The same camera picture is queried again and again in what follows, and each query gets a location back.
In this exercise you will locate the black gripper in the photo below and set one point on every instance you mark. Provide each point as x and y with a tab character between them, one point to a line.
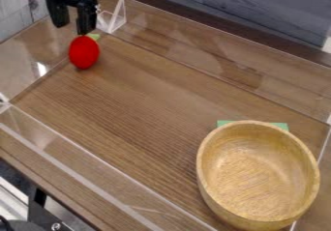
85	14

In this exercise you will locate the red plush strawberry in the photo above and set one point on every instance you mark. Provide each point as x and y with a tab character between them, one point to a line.
83	51

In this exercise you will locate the black table leg clamp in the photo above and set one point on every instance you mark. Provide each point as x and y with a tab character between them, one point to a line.
40	216

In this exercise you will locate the wooden bowl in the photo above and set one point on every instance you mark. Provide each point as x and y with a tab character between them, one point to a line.
257	175

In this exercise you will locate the clear acrylic corner bracket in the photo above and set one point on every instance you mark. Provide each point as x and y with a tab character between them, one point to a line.
109	21

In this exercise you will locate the clear acrylic left wall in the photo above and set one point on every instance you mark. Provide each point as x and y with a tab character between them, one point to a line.
34	66

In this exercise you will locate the clear acrylic wall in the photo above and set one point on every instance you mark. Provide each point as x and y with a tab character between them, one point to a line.
34	66
280	77
93	189

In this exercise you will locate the clear acrylic front wall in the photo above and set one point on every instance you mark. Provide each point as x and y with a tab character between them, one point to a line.
93	189

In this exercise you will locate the clear acrylic back wall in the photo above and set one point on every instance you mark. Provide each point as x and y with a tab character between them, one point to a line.
280	77

